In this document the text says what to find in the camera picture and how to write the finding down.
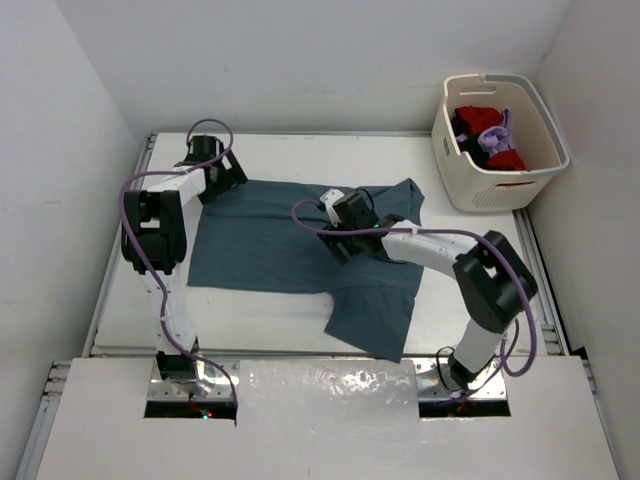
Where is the blue t shirt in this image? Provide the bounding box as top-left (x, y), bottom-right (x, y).
top-left (187, 180), bottom-right (423, 362)

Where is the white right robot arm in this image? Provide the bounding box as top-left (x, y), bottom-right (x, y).
top-left (318, 189), bottom-right (538, 393)

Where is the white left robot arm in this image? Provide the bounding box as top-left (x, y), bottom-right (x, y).
top-left (119, 135), bottom-right (247, 384)

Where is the black garment in basket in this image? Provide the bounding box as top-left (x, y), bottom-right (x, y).
top-left (451, 116), bottom-right (489, 168)

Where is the red garment in basket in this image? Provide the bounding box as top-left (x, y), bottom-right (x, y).
top-left (451, 106), bottom-right (503, 136)

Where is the cream perforated laundry basket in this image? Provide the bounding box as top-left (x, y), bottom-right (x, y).
top-left (432, 74), bottom-right (570, 212)

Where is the lavender garment in basket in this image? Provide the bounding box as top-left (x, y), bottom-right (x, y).
top-left (478, 109), bottom-right (515, 156)

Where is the red garment front of basket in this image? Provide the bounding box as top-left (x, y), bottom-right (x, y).
top-left (486, 149), bottom-right (527, 172)

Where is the white front cover panel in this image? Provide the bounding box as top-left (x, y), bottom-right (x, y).
top-left (38, 357), bottom-right (617, 479)

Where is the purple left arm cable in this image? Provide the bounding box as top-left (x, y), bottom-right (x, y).
top-left (117, 118), bottom-right (239, 406)

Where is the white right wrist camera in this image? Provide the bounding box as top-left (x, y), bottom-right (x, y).
top-left (320, 188), bottom-right (344, 226)

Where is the aluminium table edge rail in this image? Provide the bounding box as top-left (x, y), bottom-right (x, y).
top-left (81, 132), bottom-right (157, 358)

